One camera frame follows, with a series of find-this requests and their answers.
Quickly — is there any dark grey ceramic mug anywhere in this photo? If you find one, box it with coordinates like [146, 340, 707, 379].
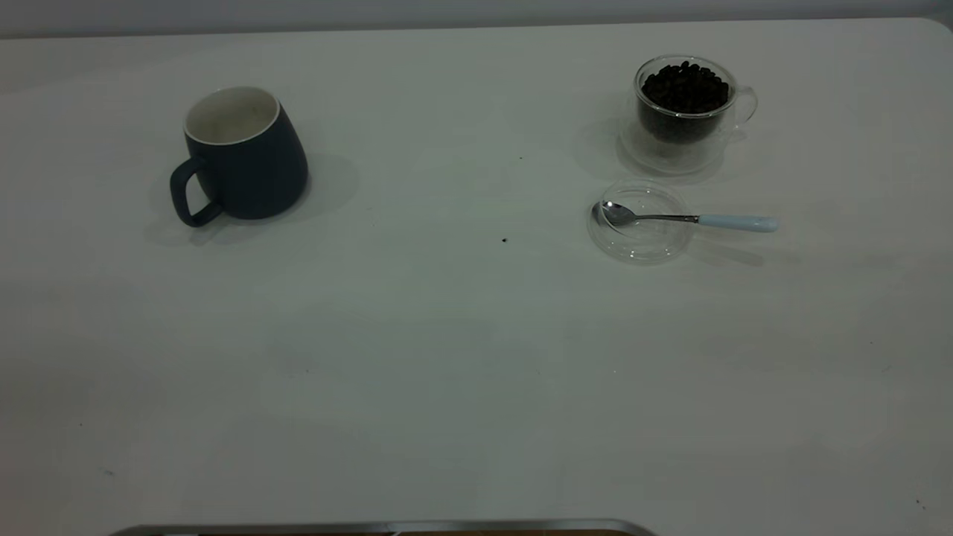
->
[169, 86, 310, 228]

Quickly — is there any metal spoon light blue handle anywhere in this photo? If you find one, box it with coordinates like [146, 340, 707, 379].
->
[600, 200, 779, 234]

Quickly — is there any clear glass round lid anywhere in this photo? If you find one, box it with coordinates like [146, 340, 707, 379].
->
[587, 181, 697, 265]

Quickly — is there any pile of coffee beans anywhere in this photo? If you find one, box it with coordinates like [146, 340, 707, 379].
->
[640, 61, 730, 144]

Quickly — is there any clear glass saucer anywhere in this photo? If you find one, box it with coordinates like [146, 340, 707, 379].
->
[616, 115, 729, 177]

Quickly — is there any clear glass handled cup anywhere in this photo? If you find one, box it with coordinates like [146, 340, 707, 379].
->
[634, 55, 759, 146]

